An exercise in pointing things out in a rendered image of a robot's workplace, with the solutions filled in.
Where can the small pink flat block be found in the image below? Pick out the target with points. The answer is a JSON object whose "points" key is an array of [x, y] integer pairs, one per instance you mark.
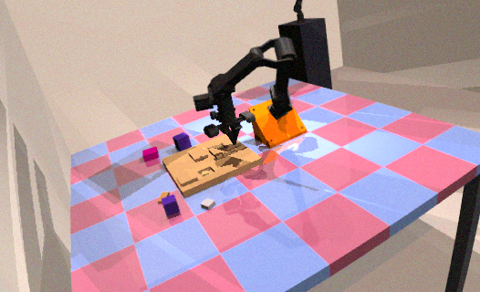
{"points": [[150, 154]]}

